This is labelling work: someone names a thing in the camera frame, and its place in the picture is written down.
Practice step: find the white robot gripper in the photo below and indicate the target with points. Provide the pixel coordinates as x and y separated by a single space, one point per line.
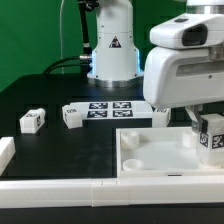
182 69

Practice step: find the white square tabletop tray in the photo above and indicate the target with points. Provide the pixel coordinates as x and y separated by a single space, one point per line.
154 152

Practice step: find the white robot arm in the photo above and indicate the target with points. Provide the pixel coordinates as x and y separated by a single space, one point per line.
115 60

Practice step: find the white marker tag plate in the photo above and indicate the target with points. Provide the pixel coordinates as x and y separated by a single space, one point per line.
112 110

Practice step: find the white left fence piece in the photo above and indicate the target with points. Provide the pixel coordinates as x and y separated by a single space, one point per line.
7 151

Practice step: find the white front fence rail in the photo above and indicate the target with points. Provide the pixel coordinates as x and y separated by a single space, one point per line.
111 192

